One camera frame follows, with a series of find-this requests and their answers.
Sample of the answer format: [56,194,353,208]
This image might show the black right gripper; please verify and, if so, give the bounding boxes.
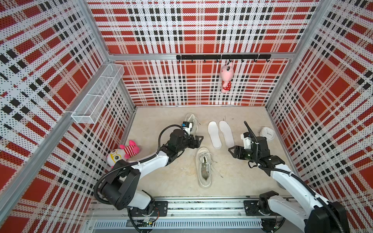
[228,145,259,163]

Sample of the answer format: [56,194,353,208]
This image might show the white shoe insole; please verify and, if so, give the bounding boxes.
[207,121,222,149]
[219,121,235,148]

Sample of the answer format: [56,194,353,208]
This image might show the white sneaker one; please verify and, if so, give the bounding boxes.
[184,113,200,136]
[195,147,223,188]

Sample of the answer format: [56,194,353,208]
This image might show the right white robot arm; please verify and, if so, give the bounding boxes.
[228,133,350,233]

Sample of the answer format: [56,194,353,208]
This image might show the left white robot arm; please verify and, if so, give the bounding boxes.
[93,124,204,215]

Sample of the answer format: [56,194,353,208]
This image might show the pink striped plush doll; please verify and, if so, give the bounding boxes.
[107,140,140,168]

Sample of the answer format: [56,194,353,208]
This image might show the pink hanging plush toy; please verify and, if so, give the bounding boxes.
[220,62,234,94]

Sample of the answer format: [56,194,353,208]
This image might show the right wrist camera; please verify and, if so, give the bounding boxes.
[241,132,252,150]

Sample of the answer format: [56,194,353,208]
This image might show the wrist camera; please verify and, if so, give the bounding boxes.
[181,121,193,135]
[241,132,252,150]

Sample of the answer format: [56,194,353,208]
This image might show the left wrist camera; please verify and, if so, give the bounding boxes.
[181,121,193,135]

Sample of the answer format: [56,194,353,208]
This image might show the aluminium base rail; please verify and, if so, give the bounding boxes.
[81,196,330,233]

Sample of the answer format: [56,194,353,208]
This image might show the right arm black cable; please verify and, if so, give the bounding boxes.
[243,120,346,233]

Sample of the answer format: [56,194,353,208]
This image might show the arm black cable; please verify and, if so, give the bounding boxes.
[243,120,346,233]
[93,124,184,205]

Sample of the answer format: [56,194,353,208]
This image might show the black hook rail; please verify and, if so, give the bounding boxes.
[176,54,272,61]

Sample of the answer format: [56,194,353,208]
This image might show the white wire mesh basket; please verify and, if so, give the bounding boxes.
[72,64,124,124]

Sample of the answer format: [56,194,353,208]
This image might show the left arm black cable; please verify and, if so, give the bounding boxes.
[93,124,184,205]

